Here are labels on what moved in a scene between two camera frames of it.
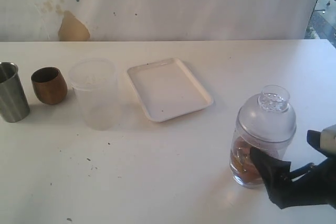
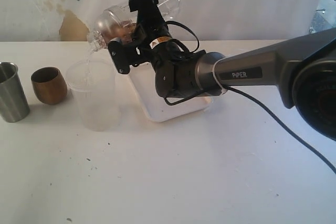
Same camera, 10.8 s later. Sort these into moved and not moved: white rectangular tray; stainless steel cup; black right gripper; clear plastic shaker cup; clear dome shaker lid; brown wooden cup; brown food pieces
Moved: clear dome shaker lid; brown food pieces; clear plastic shaker cup; black right gripper
Not moved: brown wooden cup; stainless steel cup; white rectangular tray
